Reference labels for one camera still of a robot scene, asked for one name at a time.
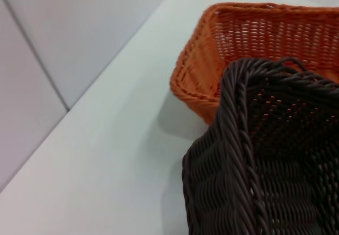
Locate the orange wicker basket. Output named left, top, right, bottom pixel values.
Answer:
left=169, top=2, right=339, bottom=125

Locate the dark brown wicker basket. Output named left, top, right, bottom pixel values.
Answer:
left=182, top=57, right=339, bottom=235

